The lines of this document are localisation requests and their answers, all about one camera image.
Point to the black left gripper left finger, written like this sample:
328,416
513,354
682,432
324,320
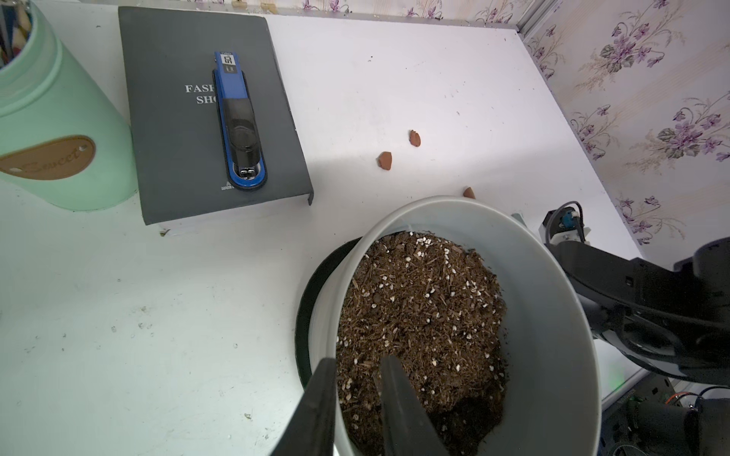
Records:
311,430

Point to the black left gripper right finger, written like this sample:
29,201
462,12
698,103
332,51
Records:
407,430

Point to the grey ceramic pot with soil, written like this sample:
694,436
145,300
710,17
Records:
485,324

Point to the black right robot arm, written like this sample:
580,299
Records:
669,322

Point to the black pot saucer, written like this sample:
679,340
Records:
312,322

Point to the black tape dispenser blue wheel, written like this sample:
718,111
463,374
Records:
244,161

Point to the dark grey book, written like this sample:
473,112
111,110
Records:
175,124

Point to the mint green pencil cup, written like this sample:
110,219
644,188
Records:
62,140

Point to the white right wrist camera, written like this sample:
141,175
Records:
565,223

